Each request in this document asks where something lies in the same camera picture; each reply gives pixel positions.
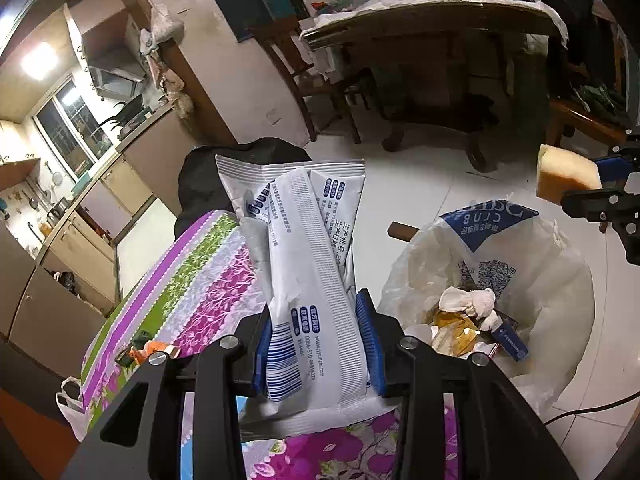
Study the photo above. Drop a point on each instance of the teal plastic basin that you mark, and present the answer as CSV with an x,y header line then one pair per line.
x,y
82,185

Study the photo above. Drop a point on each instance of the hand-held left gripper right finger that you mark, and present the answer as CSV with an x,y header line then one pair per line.
x,y
370,340

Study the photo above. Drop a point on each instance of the ceiling light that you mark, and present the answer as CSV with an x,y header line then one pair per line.
x,y
40,62

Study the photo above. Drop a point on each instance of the brown flat board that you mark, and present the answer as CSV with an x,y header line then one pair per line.
x,y
402,231

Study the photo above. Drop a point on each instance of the black bag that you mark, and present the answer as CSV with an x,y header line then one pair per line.
x,y
210,180

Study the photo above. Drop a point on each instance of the yellow sponge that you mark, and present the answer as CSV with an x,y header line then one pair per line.
x,y
565,175

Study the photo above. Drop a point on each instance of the kitchen window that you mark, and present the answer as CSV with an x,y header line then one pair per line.
x,y
70,130

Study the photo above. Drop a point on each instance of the range hood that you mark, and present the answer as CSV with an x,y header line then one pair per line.
x,y
110,55

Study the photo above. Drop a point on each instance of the hanging plastic bags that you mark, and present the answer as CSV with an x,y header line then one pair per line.
x,y
167,60

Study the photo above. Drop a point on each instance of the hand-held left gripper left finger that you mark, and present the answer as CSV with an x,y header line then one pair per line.
x,y
262,355

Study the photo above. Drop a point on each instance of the dark wooden table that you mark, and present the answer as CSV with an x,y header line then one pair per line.
x,y
430,30

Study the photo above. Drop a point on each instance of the beige kitchen base cabinets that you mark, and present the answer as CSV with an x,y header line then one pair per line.
x,y
100,210

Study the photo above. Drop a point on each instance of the brown wooden chair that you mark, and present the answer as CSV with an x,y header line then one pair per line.
x,y
300,80

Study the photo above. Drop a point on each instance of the white tissue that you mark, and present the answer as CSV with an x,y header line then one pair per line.
x,y
470,302

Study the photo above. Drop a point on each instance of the wooden chair with clothes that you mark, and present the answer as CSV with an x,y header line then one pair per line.
x,y
580,115

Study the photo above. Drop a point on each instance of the dark hanging clothes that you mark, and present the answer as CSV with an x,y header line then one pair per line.
x,y
570,15

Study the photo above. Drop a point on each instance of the black wok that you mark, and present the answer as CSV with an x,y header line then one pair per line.
x,y
127,112

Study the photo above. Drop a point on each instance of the blue white carton box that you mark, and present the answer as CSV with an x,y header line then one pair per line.
x,y
510,342

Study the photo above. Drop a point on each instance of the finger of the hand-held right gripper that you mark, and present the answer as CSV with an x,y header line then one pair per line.
x,y
590,205
610,170

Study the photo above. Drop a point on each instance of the orange foil wrapper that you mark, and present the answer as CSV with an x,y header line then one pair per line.
x,y
452,332

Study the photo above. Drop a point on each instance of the trash bin with white bag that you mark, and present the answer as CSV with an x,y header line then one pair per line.
x,y
550,270

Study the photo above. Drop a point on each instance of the white blue-printed plastic packet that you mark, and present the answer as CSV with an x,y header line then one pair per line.
x,y
310,260

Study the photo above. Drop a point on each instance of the striped floral tablecloth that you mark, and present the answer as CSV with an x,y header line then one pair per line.
x,y
200,300

